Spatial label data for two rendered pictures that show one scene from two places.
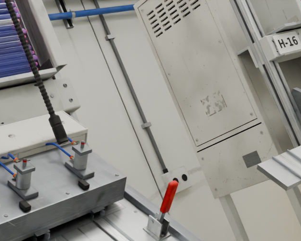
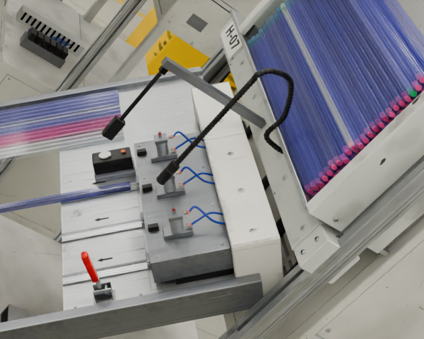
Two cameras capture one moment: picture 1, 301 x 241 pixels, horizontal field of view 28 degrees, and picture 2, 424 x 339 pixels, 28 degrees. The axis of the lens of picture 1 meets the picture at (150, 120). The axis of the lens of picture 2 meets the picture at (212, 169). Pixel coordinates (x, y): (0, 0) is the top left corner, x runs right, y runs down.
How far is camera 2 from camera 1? 1.78 m
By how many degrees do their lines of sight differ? 102
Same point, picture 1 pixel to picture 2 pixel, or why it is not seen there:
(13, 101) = (293, 193)
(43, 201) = (148, 200)
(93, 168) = (176, 243)
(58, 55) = (315, 198)
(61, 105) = (294, 241)
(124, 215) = (140, 284)
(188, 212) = not seen: outside the picture
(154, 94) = not seen: outside the picture
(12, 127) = (256, 193)
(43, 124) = (254, 215)
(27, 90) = not seen: hidden behind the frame
